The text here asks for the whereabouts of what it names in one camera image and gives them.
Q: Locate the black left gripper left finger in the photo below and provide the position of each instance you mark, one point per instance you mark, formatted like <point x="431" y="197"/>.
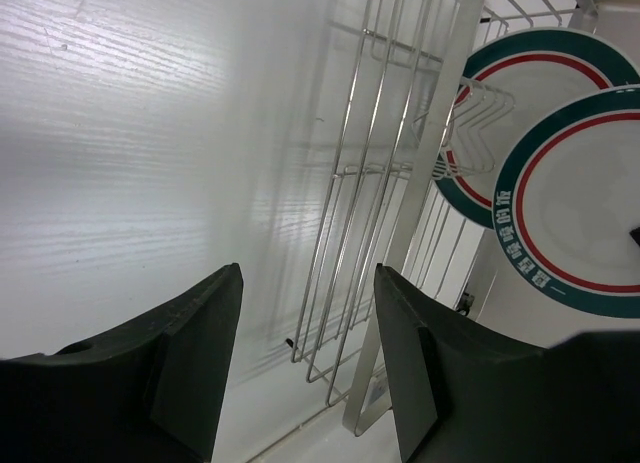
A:
<point x="148" y="390"/>

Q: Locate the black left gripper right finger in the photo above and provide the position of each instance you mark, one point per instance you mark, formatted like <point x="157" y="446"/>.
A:
<point x="461" y="392"/>

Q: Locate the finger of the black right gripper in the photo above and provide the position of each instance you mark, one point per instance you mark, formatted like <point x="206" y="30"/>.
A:
<point x="635" y="235"/>

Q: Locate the green red rimmed plate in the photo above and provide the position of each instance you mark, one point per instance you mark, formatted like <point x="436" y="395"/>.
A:
<point x="508" y="85"/>
<point x="566" y="202"/>

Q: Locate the metal wire dish rack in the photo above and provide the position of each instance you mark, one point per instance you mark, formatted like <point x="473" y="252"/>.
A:
<point x="400" y="52"/>

